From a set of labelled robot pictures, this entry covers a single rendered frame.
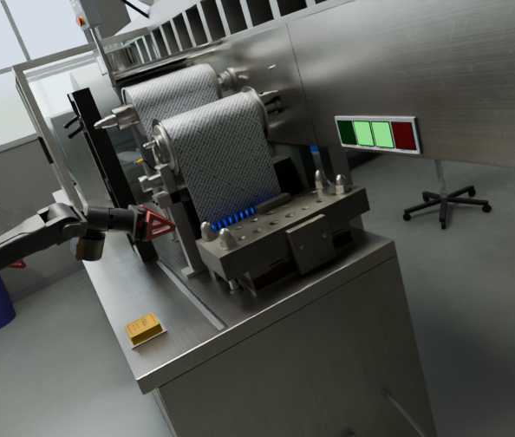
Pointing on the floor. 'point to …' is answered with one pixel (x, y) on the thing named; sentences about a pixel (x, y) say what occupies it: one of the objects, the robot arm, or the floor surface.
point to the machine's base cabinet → (313, 372)
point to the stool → (446, 198)
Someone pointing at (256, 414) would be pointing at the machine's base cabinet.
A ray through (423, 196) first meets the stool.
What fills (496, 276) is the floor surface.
